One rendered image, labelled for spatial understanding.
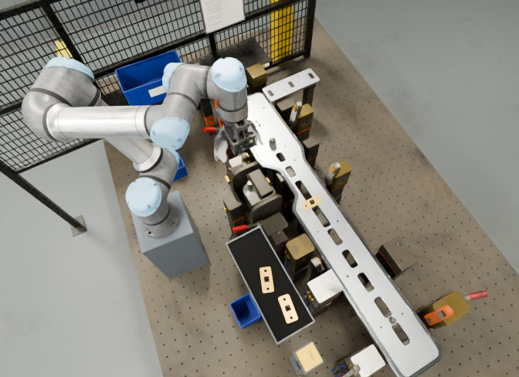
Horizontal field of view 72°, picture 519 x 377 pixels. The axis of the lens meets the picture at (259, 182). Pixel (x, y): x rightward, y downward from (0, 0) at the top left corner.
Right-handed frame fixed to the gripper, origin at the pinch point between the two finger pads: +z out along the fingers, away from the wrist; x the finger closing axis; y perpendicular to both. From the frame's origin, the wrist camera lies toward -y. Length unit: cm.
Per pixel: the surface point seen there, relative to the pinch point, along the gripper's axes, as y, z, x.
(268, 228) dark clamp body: 14.9, 35.9, 2.2
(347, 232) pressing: 29, 44, 31
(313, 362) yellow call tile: 62, 28, -8
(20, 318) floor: -45, 144, -147
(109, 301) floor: -28, 144, -94
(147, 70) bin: -87, 34, -11
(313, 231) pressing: 22, 44, 19
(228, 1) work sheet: -90, 16, 38
